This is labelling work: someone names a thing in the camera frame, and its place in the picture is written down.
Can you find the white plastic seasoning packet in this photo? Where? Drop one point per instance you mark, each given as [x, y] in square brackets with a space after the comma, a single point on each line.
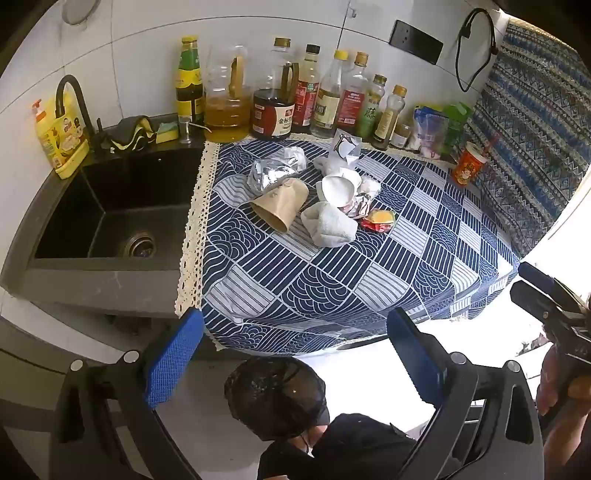
[429, 131]

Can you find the green plastic packet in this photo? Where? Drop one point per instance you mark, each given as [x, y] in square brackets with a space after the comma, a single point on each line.
[457, 122]

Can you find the dark soy sauce jug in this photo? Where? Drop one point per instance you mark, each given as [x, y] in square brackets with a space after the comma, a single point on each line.
[272, 115]

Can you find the blue white patterned tablecloth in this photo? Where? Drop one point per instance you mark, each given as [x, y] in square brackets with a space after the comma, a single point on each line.
[323, 286]

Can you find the crumpled red white wrapper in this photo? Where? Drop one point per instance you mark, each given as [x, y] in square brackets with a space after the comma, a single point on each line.
[358, 205]

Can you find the clear bottle large red label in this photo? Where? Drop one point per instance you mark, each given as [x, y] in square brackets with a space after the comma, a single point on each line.
[352, 104]

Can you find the blue geometric patterned cloth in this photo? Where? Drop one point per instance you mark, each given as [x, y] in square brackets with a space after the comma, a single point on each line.
[526, 138]

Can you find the metal sink soap dispenser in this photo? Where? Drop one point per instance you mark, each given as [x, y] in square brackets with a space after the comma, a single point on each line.
[186, 129]

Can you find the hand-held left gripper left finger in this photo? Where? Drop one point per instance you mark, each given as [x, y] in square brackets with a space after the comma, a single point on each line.
[175, 355]

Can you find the black cap red label bottle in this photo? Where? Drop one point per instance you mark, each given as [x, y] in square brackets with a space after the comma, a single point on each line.
[305, 99]

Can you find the person's right hand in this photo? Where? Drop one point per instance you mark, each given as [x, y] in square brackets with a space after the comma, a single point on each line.
[549, 392]

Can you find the white tissue ball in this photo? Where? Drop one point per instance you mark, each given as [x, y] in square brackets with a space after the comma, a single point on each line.
[371, 185]
[328, 164]

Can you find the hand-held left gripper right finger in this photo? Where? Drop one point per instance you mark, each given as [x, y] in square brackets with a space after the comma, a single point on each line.
[415, 357]

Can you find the yellow dish soap bottle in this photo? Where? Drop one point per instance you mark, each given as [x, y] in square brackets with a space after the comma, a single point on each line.
[60, 138]

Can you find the clear printed plastic bag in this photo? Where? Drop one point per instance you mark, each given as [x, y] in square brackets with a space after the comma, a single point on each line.
[346, 145]

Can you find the person's leg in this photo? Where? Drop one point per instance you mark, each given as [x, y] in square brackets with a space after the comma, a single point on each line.
[314, 438]

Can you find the black yellow dishcloth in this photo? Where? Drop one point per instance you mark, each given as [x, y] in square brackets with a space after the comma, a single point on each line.
[131, 131]

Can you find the green label oil bottle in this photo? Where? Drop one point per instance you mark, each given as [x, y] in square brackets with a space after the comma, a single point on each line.
[369, 115]

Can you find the black mesh trash bin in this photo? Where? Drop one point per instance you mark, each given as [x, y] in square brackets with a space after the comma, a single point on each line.
[277, 397]

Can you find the small seasoning jar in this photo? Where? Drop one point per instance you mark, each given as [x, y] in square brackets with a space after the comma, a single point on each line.
[401, 136]

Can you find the red yellow snack packet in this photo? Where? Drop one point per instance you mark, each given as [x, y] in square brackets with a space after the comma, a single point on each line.
[379, 220]

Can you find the black kitchen sink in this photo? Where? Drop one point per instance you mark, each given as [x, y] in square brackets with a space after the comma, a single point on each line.
[60, 277]

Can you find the brown paper cup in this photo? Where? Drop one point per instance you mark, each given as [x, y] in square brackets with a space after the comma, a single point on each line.
[281, 203]

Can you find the black wall socket strip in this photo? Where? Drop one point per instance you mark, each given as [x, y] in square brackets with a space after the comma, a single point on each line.
[415, 40]

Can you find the black curved faucet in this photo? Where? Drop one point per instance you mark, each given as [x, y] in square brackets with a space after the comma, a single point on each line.
[64, 87]

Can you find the red paper cup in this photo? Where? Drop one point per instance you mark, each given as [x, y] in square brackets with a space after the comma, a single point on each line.
[468, 166]

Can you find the large clear oil jug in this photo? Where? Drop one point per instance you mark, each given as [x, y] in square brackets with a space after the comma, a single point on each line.
[226, 115]

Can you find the yellow green sponge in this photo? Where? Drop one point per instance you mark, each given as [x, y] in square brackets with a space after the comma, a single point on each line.
[167, 132]

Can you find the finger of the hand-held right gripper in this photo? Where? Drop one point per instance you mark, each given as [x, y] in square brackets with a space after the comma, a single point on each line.
[528, 297]
[538, 274]

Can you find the grey kitchen cabinet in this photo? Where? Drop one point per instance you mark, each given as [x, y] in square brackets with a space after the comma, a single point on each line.
[37, 392]

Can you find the green label dark sauce bottle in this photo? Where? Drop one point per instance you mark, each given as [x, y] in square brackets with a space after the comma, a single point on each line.
[189, 87]

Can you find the slim tan cap bottle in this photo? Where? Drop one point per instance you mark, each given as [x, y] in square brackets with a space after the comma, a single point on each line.
[388, 122]

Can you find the silver foil bag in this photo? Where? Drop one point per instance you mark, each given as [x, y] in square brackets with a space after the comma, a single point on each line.
[272, 168]

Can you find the sink drain strainer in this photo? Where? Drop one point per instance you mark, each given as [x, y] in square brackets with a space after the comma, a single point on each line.
[140, 243]

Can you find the yellow cap clear vinegar bottle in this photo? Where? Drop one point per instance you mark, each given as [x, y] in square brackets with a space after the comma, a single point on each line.
[327, 106]

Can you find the large white paper towel wad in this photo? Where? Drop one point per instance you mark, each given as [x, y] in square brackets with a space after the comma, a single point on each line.
[330, 226]

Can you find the person's right forearm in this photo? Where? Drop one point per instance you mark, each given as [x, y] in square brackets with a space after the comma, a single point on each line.
[568, 443]

